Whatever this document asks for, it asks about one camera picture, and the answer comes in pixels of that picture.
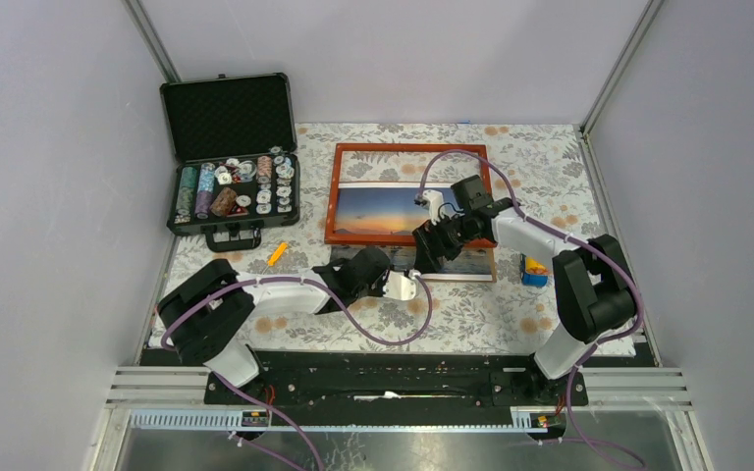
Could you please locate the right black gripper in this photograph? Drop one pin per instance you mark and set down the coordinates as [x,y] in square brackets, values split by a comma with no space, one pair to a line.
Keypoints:
[427,236]

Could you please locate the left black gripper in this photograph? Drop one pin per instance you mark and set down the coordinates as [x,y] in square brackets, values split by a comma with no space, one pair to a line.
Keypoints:
[379,288]

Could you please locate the orange wooden photo frame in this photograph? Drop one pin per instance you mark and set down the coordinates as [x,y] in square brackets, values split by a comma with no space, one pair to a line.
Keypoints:
[440,164]

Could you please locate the sunset beach photo print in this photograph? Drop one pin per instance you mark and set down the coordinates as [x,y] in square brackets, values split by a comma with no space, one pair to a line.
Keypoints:
[384,215]

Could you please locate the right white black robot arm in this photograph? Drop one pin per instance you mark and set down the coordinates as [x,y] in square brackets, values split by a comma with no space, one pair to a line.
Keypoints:
[594,293]

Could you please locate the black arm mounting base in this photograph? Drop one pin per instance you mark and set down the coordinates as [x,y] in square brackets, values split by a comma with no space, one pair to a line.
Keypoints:
[370,389]

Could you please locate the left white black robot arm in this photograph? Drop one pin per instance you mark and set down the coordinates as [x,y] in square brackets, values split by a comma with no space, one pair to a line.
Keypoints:
[203,315]

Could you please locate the blue yellow toy block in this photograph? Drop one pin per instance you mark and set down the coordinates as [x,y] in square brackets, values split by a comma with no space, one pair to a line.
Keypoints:
[532,273]

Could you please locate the floral table cloth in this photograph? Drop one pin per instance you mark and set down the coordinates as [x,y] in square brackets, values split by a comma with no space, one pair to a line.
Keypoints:
[544,170]

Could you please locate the black poker chip case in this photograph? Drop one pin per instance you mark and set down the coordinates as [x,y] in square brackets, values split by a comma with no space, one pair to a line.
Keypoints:
[234,140]

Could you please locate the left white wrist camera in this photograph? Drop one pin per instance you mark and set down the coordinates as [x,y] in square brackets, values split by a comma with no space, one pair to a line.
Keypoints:
[401,285]

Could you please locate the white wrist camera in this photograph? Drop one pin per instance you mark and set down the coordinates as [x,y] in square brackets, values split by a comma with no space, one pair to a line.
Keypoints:
[401,285]
[432,200]

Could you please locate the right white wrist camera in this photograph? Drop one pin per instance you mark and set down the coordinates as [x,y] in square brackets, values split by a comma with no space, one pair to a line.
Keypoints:
[432,200]

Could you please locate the aluminium rail frame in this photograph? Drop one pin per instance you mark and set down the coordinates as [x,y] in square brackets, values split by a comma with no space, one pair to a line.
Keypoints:
[658,391]

